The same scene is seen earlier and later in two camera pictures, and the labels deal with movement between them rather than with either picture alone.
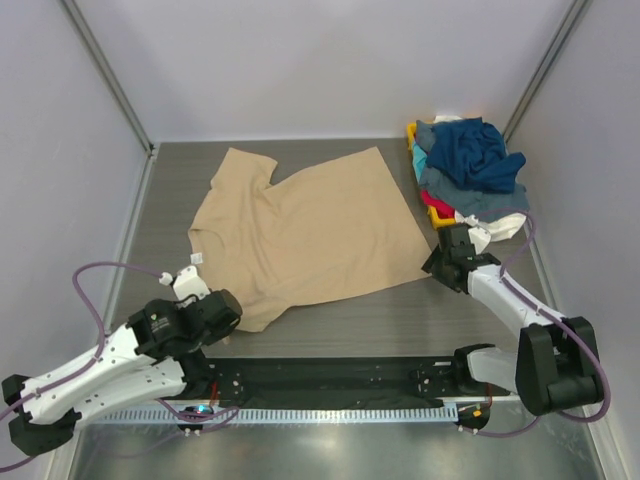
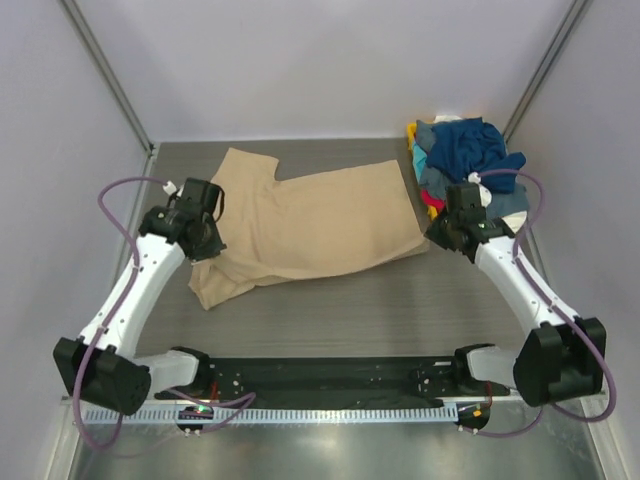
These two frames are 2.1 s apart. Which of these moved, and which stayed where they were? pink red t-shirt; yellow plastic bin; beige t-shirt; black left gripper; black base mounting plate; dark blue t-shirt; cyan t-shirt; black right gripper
Moved: black left gripper; beige t-shirt; black right gripper
Stayed: cyan t-shirt; yellow plastic bin; dark blue t-shirt; black base mounting plate; pink red t-shirt
